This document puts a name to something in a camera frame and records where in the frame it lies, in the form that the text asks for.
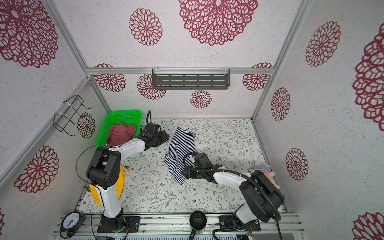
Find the blue white striped tank top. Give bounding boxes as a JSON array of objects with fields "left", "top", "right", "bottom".
[{"left": 164, "top": 127, "right": 196, "bottom": 186}]

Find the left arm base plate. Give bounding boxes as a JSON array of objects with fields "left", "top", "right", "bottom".
[{"left": 97, "top": 215, "right": 141, "bottom": 233}]

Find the green plastic basket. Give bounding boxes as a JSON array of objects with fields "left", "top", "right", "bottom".
[{"left": 96, "top": 110, "right": 142, "bottom": 147}]

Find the maroon tank top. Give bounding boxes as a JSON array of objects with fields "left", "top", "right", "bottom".
[{"left": 107, "top": 122, "right": 137, "bottom": 147}]

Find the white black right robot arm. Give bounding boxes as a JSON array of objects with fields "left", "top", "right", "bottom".
[{"left": 182, "top": 152, "right": 284, "bottom": 225}]

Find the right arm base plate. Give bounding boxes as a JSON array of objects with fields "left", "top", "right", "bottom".
[{"left": 219, "top": 215, "right": 261, "bottom": 232}]

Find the black wire wall rack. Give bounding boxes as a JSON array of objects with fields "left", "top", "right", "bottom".
[{"left": 52, "top": 95, "right": 91, "bottom": 137}]

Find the plush doll toy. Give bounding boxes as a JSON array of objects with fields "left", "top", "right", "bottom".
[{"left": 250, "top": 162, "right": 280, "bottom": 190}]

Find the grey wall shelf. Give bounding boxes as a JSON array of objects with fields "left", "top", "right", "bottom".
[{"left": 152, "top": 69, "right": 231, "bottom": 90}]

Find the yellow hat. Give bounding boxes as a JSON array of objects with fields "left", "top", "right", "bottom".
[{"left": 90, "top": 165, "right": 131, "bottom": 206}]

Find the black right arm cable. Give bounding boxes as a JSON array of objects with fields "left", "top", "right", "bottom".
[{"left": 182, "top": 151, "right": 284, "bottom": 240}]

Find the round pressure gauge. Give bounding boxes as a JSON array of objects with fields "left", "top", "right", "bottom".
[{"left": 59, "top": 211, "right": 85, "bottom": 240}]

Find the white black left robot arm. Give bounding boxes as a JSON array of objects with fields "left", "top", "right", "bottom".
[{"left": 86, "top": 123, "right": 170, "bottom": 220}]

